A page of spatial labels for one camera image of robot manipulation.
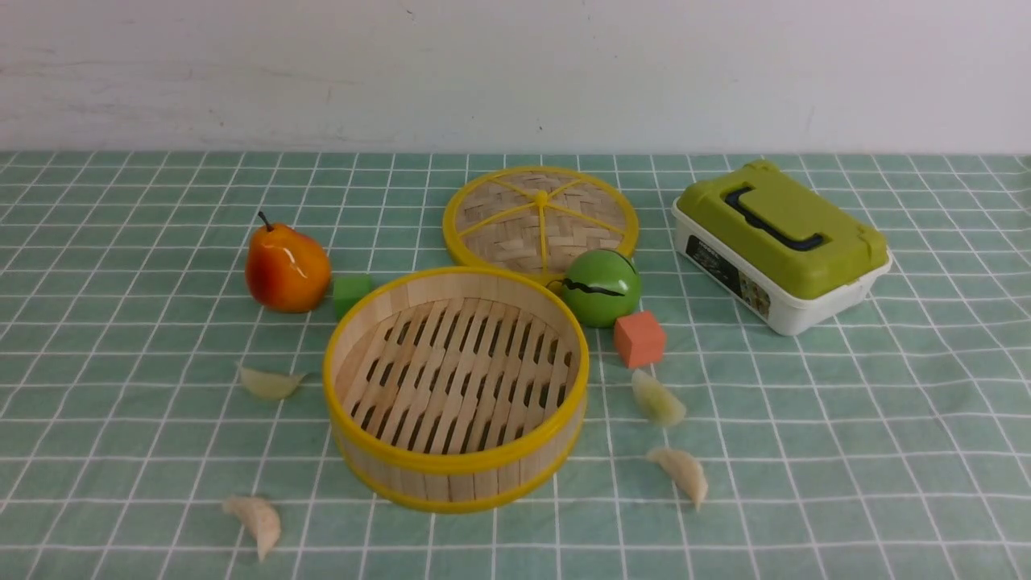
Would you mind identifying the bamboo steamer tray yellow rim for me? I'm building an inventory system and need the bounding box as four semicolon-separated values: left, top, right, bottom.
321;267;590;513

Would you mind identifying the green toy ball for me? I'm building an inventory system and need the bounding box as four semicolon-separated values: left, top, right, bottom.
558;249;641;328

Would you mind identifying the pale green dumpling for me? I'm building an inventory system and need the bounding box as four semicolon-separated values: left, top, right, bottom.
631;368;686;427
238;366;307;400

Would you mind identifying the green checkered tablecloth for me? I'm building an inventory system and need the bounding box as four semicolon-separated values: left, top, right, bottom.
1;151;1030;579

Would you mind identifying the green foam cube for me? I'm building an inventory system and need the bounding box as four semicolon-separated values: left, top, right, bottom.
331;274;375;320

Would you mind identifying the woven bamboo steamer lid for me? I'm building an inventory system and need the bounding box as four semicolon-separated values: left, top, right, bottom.
442;166;640;285

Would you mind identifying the green lidded white box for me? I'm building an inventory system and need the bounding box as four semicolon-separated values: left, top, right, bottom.
671;160;892;335

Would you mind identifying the white dumpling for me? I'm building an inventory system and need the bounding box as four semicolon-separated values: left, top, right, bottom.
645;447;710;511
222;494;281;562

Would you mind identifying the orange foam cube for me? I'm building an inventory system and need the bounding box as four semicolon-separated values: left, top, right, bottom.
614;311;666;368

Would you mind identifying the orange toy pear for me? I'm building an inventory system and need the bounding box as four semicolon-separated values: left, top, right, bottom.
244;210;332;313

